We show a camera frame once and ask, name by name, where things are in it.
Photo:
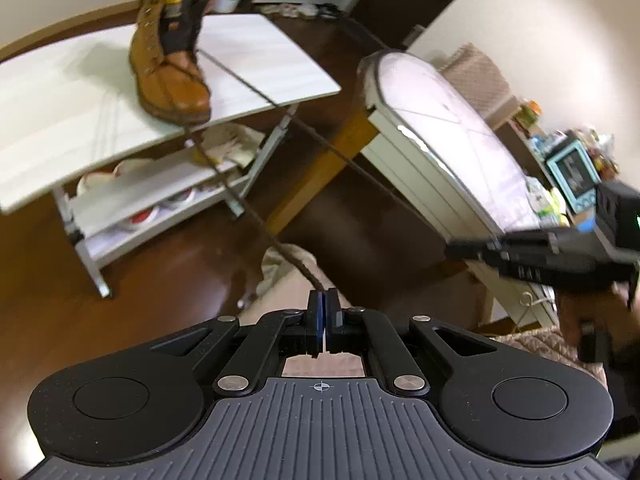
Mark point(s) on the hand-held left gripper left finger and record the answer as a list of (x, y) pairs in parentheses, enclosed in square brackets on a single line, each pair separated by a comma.
[(315, 320)]

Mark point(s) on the white work gloves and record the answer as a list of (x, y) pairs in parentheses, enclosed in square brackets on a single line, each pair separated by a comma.
[(230, 142)]

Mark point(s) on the cream quilted seat cover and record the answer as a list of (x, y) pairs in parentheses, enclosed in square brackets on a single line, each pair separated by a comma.
[(540, 350)]

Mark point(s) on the beige cloth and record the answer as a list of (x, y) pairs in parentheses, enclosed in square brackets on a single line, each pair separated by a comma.
[(280, 272)]

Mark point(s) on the teal framed small screen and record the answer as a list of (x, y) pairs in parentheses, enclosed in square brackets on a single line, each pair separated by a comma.
[(575, 172)]

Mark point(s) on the large table with pale cloth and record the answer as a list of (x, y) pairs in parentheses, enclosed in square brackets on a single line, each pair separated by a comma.
[(440, 110)]

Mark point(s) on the plain cardboard box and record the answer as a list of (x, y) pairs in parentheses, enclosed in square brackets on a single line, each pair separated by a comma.
[(505, 112)]

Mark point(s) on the person's right hand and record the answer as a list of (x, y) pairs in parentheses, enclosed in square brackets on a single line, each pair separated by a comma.
[(567, 310)]

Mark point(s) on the row of shoes and slippers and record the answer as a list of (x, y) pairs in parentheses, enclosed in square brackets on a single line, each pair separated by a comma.
[(295, 10)]

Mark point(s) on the beige quilted blanket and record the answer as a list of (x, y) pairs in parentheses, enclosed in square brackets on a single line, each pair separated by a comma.
[(480, 77)]

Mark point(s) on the orange lidded jar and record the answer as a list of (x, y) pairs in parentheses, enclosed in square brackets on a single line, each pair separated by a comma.
[(532, 110)]

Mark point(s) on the white side table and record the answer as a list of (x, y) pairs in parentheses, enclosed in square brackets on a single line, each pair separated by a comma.
[(75, 110)]

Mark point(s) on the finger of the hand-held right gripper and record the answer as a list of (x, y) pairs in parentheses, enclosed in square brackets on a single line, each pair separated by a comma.
[(470, 251)]

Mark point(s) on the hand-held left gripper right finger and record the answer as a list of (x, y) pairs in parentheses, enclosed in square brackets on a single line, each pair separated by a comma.
[(334, 325)]

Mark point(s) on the person's dark clothing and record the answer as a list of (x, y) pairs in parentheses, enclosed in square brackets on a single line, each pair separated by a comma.
[(625, 400)]

